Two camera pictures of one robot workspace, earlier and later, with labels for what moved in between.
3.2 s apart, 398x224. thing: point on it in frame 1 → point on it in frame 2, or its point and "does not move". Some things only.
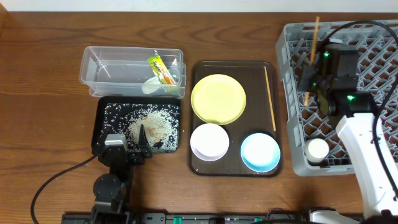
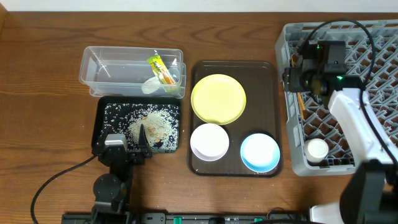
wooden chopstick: [306, 96] → [301, 104]
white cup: [316, 150] does not move
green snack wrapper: [160, 70] does not move
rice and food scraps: [160, 122] does not move
